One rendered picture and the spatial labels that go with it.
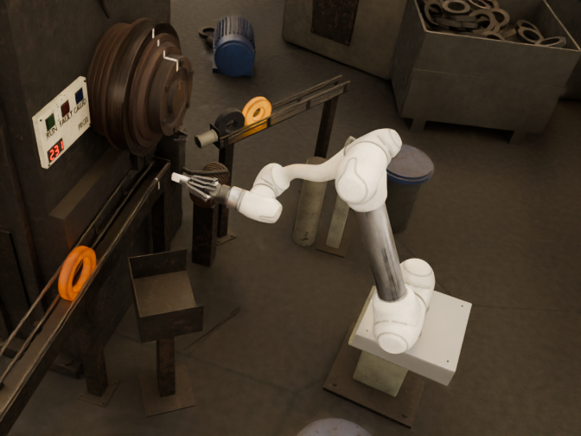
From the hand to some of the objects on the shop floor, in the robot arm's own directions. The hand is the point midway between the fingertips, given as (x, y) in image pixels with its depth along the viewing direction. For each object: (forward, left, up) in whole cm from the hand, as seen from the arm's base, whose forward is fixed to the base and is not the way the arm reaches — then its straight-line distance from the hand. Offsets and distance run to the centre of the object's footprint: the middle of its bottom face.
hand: (180, 178), depth 235 cm
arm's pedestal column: (-94, -11, -79) cm, 124 cm away
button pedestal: (-48, -79, -72) cm, 117 cm away
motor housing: (+8, -37, -72) cm, 81 cm away
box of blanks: (-82, -261, -63) cm, 280 cm away
